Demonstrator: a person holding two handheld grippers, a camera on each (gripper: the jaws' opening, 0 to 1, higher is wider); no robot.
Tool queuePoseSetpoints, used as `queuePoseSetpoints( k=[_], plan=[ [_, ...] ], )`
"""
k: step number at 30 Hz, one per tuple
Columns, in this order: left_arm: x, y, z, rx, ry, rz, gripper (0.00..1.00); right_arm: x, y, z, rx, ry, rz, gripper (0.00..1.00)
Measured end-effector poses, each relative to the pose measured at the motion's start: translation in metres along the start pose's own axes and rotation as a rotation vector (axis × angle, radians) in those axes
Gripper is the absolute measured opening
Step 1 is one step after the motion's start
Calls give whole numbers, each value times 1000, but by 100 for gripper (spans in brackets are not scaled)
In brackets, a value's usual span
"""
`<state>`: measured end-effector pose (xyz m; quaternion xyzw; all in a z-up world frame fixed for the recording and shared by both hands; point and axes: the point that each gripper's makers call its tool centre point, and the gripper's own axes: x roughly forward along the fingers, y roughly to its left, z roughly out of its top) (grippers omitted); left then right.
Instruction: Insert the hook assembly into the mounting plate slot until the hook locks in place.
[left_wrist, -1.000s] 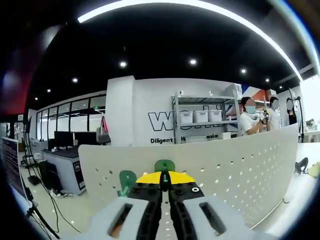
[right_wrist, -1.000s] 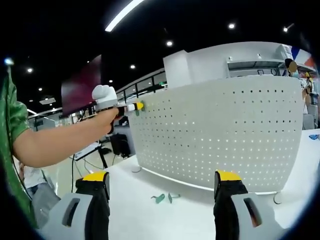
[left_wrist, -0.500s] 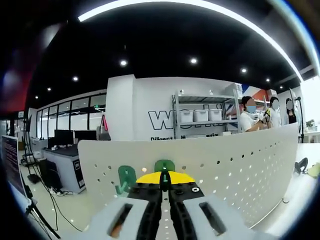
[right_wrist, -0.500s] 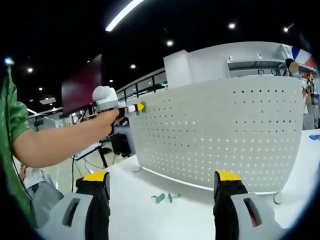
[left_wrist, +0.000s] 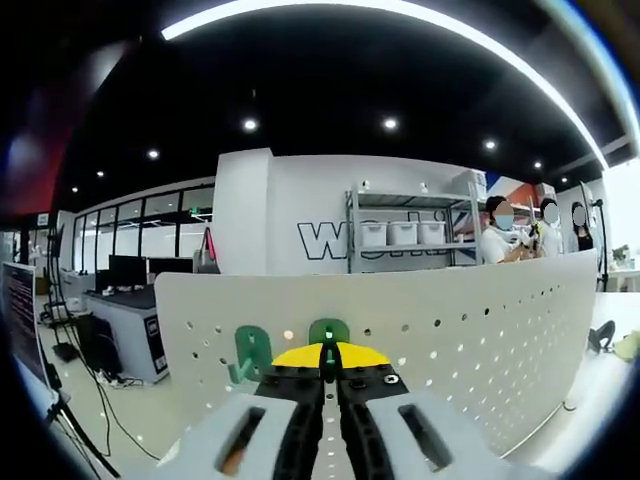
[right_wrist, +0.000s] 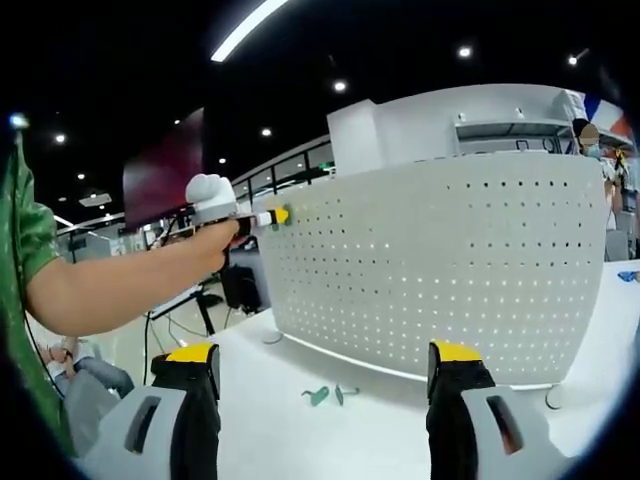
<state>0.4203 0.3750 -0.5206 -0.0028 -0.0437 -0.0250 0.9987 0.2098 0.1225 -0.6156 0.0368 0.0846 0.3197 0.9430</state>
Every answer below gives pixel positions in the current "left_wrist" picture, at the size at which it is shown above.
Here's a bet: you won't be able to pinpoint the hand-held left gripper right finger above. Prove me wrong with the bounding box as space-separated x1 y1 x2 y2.
334 342 544 480

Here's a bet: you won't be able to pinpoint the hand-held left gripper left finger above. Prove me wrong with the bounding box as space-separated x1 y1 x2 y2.
157 343 327 480

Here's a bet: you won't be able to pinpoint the green hook assembly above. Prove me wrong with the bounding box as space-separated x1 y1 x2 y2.
308 318 351 384
227 324 274 394

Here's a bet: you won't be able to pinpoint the white perforated mounting plate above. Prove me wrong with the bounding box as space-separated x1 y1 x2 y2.
153 248 599 459

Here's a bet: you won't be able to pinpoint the grey metal shelf rack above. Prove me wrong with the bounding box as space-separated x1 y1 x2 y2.
343 180 484 275

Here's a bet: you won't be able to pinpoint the white storage bin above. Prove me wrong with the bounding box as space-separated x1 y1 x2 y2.
388 220 419 247
418 220 448 246
359 220 389 248

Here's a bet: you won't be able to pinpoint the grey desk cabinet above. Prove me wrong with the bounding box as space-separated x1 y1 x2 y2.
82 289 169 384

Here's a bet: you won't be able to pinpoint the black computer monitor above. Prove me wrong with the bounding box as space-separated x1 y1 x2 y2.
148 257 194 276
108 254 149 292

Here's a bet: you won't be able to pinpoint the black tripod stand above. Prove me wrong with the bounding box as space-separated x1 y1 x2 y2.
43 359 122 479

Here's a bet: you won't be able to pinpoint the black curved stand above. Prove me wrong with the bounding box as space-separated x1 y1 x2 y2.
587 319 618 354

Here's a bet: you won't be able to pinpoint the white boxes on rack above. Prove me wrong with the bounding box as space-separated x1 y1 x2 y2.
452 169 489 199

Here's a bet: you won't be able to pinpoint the pale yellow cloth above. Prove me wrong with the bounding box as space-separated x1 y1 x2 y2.
612 334 640 362

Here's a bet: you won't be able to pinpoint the laptop screen with red text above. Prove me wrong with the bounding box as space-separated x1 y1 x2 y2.
0 262 51 390

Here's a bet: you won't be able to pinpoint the black light stand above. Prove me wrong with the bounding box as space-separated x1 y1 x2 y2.
579 182 612 292

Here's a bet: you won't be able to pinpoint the round ceiling spotlights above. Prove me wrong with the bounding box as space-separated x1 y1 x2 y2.
69 117 571 194

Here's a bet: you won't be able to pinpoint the long ceiling light strip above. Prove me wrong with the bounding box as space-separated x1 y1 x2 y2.
159 0 609 169

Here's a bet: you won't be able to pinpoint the black floor cables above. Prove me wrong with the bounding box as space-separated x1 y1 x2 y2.
74 319 162 461

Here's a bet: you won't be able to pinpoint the grey bag with red strap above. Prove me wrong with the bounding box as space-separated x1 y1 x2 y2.
192 227 222 274

